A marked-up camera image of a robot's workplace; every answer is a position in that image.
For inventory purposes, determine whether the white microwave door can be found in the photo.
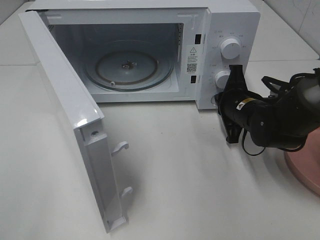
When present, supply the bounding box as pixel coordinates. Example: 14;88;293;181
19;11;132;233

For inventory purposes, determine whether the round door release button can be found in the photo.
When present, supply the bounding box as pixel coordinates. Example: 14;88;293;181
210;94;218;106

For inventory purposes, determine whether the lower white timer knob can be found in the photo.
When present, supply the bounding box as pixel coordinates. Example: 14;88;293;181
214;70;230;89

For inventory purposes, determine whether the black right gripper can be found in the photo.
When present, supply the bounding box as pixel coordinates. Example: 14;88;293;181
215;64;252;144

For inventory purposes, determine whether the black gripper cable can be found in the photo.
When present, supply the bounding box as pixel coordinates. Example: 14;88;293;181
240;128;307;156

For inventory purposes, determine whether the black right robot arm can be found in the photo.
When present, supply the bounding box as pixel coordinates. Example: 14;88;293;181
214;65;320;152

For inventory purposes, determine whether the white microwave oven body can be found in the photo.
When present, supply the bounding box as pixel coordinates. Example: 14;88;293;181
25;0;260;110

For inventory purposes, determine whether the upper white power knob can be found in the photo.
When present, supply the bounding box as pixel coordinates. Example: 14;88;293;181
219;37;242;60

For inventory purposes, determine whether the glass microwave turntable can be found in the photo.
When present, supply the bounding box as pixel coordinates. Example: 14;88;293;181
83;40;174;92

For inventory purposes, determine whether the pink round plate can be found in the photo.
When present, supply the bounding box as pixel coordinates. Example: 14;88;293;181
284;128;320;196

